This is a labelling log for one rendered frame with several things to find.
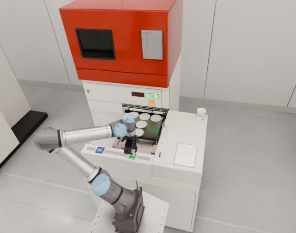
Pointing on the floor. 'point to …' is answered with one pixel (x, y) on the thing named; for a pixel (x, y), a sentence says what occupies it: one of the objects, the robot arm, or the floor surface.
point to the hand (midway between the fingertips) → (132, 155)
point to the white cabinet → (187, 207)
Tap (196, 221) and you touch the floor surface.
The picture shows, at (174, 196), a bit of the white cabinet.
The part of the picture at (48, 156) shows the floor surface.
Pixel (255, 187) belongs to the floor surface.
